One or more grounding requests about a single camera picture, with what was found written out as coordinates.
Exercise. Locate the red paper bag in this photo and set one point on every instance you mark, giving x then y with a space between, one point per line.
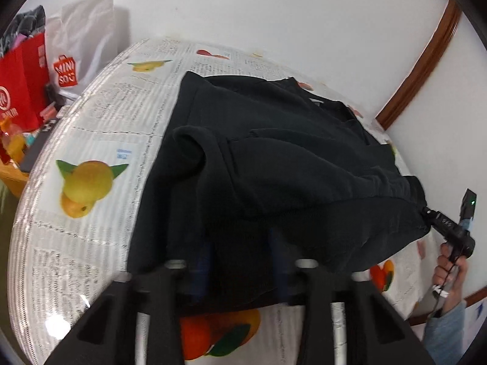
21 83

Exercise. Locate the person's right forearm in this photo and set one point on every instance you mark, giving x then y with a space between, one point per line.
445 334

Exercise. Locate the wooden nightstand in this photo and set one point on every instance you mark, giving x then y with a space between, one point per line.
13 178

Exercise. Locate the orange juice bottle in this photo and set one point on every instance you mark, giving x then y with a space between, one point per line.
15 146

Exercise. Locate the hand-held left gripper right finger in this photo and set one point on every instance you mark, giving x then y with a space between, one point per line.
315 285

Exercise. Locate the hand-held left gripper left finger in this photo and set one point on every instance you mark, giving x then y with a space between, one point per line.
200 277

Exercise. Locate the brown wooden baseboard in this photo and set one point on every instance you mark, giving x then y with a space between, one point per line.
475 298

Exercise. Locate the white shopping bag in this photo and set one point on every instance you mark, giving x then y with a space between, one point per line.
85 38

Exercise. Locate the black phone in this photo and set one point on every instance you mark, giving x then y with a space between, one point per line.
34 156

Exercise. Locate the fruit printed tablecloth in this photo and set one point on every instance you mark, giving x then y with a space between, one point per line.
87 243

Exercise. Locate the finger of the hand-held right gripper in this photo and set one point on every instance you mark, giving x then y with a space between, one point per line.
428 217

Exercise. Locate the brown wooden door frame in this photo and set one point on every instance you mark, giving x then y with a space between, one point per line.
422 64

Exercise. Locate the person's right hand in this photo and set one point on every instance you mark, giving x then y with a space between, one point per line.
454 281

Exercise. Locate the grey plaid cloth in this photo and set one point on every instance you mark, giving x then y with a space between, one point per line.
23 26

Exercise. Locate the black sweatshirt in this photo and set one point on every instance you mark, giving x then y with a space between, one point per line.
274 167

